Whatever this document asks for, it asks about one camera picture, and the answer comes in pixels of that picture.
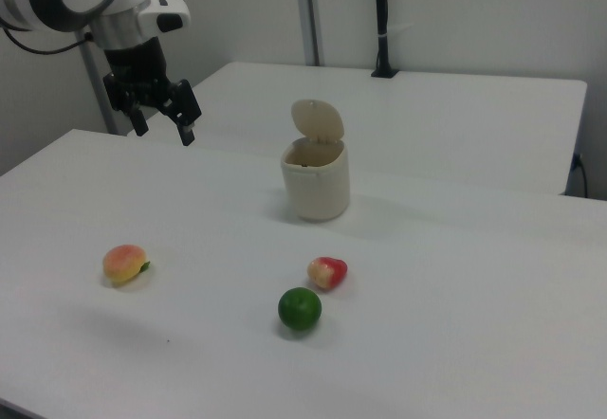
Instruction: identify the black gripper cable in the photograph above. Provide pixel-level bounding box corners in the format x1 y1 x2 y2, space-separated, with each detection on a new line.
0 19 94 56

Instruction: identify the grey wall frame post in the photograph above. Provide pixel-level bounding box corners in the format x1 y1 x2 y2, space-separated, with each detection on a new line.
292 0 326 67

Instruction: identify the black wall cable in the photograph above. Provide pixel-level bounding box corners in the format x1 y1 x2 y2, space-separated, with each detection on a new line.
572 152 589 198

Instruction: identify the toy peach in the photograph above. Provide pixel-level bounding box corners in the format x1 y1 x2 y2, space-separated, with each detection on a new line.
102 244 152 288

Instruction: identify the black camera stand pole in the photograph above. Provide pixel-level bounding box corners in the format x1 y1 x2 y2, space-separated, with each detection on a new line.
370 0 399 80

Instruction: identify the green toy lime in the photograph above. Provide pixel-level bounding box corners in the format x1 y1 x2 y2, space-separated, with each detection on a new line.
277 286 323 331

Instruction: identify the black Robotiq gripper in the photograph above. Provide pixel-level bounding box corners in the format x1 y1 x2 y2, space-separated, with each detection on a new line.
102 38 203 147

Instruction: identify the red toy fruit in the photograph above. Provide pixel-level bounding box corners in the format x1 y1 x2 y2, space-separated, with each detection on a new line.
306 256 349 292

